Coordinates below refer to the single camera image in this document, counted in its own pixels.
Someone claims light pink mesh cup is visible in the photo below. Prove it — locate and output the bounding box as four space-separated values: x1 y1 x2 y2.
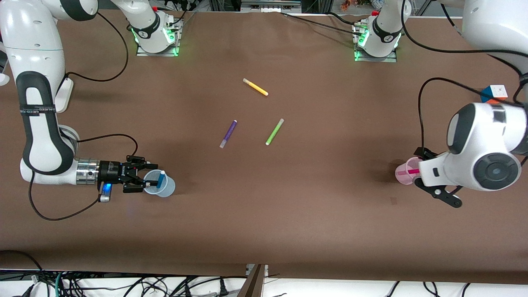
395 158 424 185

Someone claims green marker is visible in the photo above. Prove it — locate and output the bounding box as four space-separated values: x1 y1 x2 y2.
265 118 285 146

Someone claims black table cable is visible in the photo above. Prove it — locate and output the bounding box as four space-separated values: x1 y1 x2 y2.
328 12 357 26
280 12 363 36

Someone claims light blue mesh cup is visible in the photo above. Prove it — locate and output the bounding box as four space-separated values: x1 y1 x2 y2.
143 169 176 198

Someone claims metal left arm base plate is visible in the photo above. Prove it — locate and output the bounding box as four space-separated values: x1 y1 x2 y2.
354 23 398 63

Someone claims thick black floor cable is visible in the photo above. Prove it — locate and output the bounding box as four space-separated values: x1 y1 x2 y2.
0 250 46 297

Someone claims white plastic device box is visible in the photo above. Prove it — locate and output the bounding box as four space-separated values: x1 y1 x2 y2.
54 78 75 113

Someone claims yellow marker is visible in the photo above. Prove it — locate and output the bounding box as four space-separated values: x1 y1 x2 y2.
243 78 269 97

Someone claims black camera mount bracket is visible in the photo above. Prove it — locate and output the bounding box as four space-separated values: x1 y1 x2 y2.
414 177 463 208

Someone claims brown wooden table leg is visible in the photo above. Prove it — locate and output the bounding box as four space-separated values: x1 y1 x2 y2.
237 264 266 297

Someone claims silver metal frame bar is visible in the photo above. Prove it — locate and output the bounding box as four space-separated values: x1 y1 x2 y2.
241 0 302 13

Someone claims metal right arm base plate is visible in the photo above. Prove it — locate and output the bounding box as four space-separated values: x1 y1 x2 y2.
136 19 180 57

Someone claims colourful puzzle cube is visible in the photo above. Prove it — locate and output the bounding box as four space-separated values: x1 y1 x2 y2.
481 85 508 104

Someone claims purple marker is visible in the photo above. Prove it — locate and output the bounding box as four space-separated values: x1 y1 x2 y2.
219 120 238 149

